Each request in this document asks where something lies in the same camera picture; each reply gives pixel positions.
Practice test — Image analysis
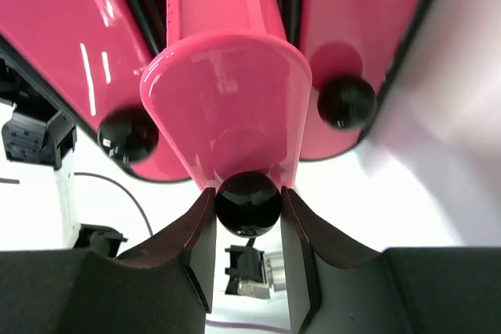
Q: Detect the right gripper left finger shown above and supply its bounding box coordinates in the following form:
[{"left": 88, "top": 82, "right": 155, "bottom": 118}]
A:
[{"left": 1, "top": 189, "right": 216, "bottom": 333}]

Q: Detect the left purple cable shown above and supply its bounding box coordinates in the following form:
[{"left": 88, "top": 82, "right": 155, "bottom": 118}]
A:
[{"left": 0, "top": 171, "right": 290, "bottom": 334}]

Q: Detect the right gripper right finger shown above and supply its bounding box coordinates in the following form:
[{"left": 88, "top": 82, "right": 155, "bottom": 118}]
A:
[{"left": 281, "top": 188, "right": 500, "bottom": 333}]

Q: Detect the black drawer cabinet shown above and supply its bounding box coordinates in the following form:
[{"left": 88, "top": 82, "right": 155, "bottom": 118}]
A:
[{"left": 1, "top": 0, "right": 432, "bottom": 188}]

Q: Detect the pink drawer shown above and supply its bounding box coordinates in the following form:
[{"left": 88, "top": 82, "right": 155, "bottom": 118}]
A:
[
  {"left": 299, "top": 0, "right": 420, "bottom": 160},
  {"left": 139, "top": 0, "right": 313, "bottom": 239},
  {"left": 1, "top": 0, "right": 189, "bottom": 183}
]

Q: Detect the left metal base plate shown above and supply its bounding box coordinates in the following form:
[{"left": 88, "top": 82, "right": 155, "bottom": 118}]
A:
[{"left": 225, "top": 245, "right": 287, "bottom": 300}]

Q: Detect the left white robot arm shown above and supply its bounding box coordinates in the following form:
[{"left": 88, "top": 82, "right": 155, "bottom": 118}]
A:
[{"left": 1, "top": 62, "right": 126, "bottom": 257}]

